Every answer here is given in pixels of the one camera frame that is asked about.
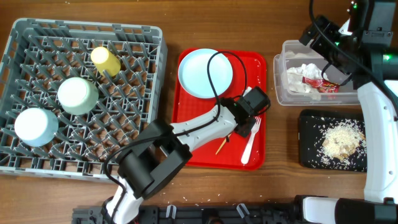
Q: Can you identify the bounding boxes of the wooden chopstick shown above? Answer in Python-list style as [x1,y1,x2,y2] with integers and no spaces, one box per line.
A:
[215,134,231,155]

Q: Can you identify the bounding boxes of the red snack wrapper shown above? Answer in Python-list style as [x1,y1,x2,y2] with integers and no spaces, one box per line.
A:
[302,77,340,93]

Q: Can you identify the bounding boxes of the white napkin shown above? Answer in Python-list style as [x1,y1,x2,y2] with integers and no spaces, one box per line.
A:
[287,63,322,93]

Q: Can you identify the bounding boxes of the rice and food scraps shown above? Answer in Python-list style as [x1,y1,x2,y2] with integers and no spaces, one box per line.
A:
[309,119,367,172]

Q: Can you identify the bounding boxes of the yellow plastic cup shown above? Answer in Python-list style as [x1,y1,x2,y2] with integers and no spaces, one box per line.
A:
[90,47,121,77]

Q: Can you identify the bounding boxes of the mint green bowl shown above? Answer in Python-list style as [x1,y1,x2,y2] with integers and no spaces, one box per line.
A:
[57,77,99,115]

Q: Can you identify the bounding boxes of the small light blue bowl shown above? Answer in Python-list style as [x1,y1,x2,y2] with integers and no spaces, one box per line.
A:
[14,108,58,147]

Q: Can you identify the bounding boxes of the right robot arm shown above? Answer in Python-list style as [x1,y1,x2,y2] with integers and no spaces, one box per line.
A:
[300,0,397,223]

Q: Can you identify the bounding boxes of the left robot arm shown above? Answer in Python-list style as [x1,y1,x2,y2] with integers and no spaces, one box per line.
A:
[102,95,267,223]

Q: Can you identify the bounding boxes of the grey dishwasher rack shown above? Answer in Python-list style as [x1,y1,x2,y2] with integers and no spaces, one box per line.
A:
[1,18,167,182]

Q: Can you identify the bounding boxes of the white plastic fork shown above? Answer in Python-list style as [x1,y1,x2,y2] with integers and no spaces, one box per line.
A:
[241,116,261,165]

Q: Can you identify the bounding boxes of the red plastic tray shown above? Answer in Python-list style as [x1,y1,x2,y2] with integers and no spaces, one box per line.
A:
[172,50,267,170]

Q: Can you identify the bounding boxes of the large light blue plate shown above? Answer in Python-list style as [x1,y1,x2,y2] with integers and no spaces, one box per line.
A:
[178,49,233,99]

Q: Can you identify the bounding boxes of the clear plastic bin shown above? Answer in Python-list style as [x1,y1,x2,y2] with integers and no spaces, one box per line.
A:
[273,40,359,106]

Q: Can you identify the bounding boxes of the black plastic tray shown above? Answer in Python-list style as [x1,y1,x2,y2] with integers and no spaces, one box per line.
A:
[298,109,364,168]

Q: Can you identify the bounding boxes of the left black cable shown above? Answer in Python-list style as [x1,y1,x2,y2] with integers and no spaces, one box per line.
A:
[102,50,249,218]

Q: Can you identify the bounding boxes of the black cable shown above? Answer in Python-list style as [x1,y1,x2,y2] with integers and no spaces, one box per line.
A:
[308,0,398,119]
[102,50,249,218]

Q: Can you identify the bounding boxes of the right black cable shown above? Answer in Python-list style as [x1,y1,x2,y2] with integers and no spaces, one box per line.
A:
[308,0,398,119]

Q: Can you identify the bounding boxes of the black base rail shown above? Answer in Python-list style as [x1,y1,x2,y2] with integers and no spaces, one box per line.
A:
[72,202,348,224]

